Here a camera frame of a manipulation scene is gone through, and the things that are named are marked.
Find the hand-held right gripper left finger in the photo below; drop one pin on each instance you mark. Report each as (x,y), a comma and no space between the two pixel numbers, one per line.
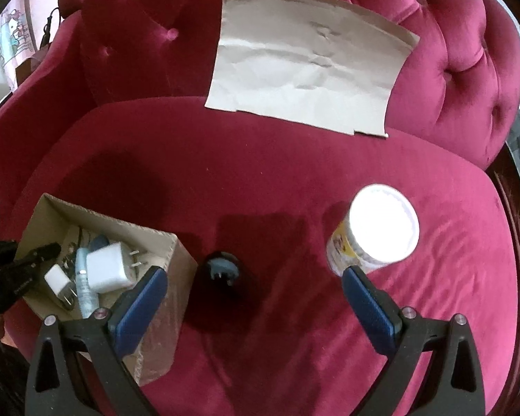
(141,307)

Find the cartoon cat wall poster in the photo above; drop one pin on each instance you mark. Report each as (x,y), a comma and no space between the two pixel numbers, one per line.
(13,30)

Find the cardboard box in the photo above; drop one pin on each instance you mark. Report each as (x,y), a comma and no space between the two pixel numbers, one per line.
(164,312)

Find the white lidded plastic jar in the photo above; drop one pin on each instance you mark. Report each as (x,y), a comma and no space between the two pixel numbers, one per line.
(383,225)

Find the large white charger plug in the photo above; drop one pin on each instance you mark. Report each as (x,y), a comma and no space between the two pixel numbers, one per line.
(106,268)

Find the red velvet tufted armchair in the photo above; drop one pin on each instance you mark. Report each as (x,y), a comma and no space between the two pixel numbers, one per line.
(286,173)

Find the light blue tube bottle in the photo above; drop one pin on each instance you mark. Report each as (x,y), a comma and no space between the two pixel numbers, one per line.
(86,294)

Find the small brown box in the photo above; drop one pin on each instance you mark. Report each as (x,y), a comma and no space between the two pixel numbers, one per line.
(28,67)

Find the brown paper sheet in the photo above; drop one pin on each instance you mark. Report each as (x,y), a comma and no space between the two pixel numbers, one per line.
(307,65)

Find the black round plug adapter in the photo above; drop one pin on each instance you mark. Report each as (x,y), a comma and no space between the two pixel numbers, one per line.
(221,277)

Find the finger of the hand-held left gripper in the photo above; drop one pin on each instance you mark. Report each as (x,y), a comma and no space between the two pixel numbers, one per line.
(41,255)

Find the blue key fob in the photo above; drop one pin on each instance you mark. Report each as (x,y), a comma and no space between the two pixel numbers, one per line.
(99,242)

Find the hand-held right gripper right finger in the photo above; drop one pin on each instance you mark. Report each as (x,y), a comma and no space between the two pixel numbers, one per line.
(368,310)

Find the small white charger plug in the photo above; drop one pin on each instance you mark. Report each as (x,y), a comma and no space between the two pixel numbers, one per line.
(56,279)

